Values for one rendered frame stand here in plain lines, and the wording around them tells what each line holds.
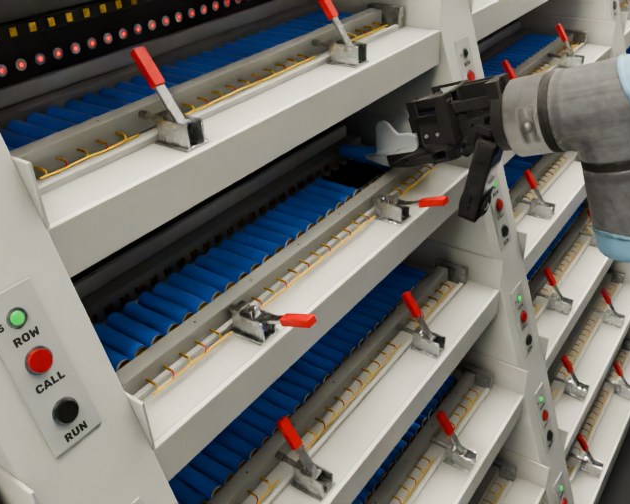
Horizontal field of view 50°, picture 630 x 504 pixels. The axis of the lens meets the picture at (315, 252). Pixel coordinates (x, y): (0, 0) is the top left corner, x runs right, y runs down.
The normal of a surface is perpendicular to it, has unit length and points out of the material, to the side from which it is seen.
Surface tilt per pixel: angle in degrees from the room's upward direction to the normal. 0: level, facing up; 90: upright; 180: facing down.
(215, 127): 18
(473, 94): 90
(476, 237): 90
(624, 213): 87
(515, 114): 72
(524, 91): 39
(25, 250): 90
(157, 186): 108
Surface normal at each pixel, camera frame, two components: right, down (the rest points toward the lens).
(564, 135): -0.45, 0.71
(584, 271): -0.04, -0.85
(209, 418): 0.81, 0.28
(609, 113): -0.58, 0.43
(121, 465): 0.76, 0.00
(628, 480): -0.29, -0.89
